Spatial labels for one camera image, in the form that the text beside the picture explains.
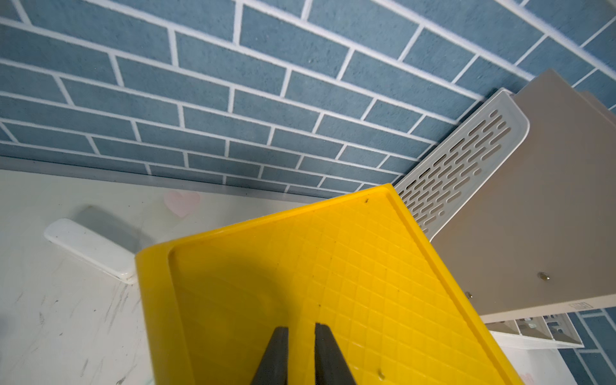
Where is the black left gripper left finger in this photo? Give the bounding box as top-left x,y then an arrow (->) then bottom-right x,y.
250,327 -> 289,385

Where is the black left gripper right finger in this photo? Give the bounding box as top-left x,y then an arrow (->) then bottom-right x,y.
314,323 -> 356,385

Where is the yellow plastic drawer cabinet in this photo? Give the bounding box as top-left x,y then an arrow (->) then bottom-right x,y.
136,184 -> 521,384

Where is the white stapler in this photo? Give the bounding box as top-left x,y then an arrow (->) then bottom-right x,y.
43,218 -> 137,285

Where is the white file organizer rack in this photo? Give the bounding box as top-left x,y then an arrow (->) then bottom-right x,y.
395,70 -> 615,348

